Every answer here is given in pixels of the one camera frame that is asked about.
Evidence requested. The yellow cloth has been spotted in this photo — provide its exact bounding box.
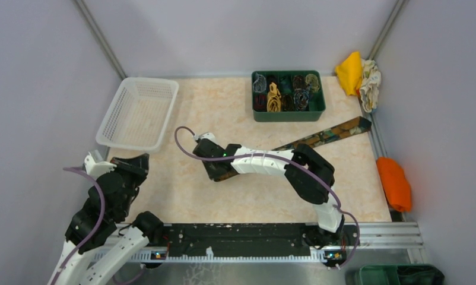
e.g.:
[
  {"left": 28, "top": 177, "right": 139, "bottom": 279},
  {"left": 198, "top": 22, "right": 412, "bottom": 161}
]
[{"left": 335, "top": 51, "right": 363, "bottom": 97}]

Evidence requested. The aluminium frame rail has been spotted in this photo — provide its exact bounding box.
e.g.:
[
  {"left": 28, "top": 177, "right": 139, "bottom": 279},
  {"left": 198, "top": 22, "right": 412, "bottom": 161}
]
[{"left": 92, "top": 222, "right": 423, "bottom": 266}]

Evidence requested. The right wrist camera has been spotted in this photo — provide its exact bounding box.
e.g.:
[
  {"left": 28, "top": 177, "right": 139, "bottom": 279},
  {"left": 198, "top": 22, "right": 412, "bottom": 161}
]
[{"left": 193, "top": 132, "right": 217, "bottom": 143}]

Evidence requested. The olive rolled tie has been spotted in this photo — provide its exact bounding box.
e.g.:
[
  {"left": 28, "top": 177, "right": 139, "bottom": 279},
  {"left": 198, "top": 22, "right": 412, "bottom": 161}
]
[{"left": 304, "top": 73, "right": 320, "bottom": 93}]

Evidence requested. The yellow rolled tie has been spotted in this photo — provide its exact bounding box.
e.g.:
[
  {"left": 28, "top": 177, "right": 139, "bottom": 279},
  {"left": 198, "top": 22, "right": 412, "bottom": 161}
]
[{"left": 266, "top": 82, "right": 281, "bottom": 112}]

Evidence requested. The blue patterned rolled tie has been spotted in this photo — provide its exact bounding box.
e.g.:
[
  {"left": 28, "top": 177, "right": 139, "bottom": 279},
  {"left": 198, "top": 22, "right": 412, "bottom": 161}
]
[{"left": 293, "top": 88, "right": 310, "bottom": 112}]

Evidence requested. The red dark rolled tie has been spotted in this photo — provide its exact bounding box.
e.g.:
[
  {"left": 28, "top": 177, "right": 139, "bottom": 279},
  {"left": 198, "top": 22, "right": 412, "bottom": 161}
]
[{"left": 253, "top": 94, "right": 267, "bottom": 112}]

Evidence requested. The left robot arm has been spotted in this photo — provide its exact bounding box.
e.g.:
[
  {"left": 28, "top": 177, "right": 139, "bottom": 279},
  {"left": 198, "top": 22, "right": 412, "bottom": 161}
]
[{"left": 48, "top": 153, "right": 164, "bottom": 284}]

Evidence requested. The green bin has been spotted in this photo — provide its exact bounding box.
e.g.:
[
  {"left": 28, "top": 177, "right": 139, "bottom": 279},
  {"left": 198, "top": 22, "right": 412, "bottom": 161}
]
[{"left": 354, "top": 264, "right": 446, "bottom": 284}]

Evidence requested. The purple cable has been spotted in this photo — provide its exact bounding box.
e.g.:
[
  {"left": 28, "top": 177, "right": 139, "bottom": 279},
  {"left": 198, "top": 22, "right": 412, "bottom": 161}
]
[
  {"left": 49, "top": 166, "right": 147, "bottom": 285},
  {"left": 173, "top": 125, "right": 361, "bottom": 270}
]

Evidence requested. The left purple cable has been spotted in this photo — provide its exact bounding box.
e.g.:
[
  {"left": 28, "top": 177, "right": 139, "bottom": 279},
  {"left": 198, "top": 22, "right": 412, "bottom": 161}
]
[{"left": 49, "top": 166, "right": 147, "bottom": 285}]

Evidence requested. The cream patterned cloth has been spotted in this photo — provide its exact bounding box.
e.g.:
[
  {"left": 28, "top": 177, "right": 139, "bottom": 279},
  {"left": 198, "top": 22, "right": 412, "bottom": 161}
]
[{"left": 359, "top": 59, "right": 382, "bottom": 113}]

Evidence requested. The white plastic basket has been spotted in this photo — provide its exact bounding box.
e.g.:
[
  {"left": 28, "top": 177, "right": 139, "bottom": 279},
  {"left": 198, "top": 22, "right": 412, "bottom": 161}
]
[{"left": 95, "top": 77, "right": 179, "bottom": 153}]

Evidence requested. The orange cloth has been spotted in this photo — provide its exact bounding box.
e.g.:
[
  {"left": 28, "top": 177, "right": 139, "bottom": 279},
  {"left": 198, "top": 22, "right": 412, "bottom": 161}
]
[{"left": 376, "top": 157, "right": 412, "bottom": 213}]

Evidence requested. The green compartment tray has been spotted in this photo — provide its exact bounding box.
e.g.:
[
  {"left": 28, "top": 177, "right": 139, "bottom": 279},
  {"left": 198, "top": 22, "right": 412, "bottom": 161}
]
[{"left": 250, "top": 70, "right": 326, "bottom": 122}]

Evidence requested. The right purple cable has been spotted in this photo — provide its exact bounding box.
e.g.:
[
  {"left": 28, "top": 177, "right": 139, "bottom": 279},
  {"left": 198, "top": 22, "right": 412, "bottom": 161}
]
[{"left": 173, "top": 125, "right": 361, "bottom": 270}]

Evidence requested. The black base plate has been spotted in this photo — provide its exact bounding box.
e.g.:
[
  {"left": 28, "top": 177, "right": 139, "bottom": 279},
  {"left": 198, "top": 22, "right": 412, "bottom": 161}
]
[{"left": 147, "top": 223, "right": 359, "bottom": 258}]

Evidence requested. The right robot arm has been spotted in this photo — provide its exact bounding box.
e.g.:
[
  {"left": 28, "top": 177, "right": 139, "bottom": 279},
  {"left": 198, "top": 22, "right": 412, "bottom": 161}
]
[{"left": 192, "top": 138, "right": 345, "bottom": 245}]

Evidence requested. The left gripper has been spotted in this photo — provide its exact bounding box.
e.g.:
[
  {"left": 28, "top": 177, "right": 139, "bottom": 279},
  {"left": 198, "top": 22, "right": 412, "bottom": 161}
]
[{"left": 104, "top": 153, "right": 150, "bottom": 218}]

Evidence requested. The grey rolled tie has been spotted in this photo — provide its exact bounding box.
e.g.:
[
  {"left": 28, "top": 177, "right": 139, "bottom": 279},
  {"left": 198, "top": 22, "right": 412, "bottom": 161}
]
[{"left": 252, "top": 72, "right": 267, "bottom": 93}]

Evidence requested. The brown green patterned tie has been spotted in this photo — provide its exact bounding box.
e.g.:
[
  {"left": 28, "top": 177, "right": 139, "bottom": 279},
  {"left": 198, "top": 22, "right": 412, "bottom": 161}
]
[{"left": 203, "top": 116, "right": 372, "bottom": 182}]

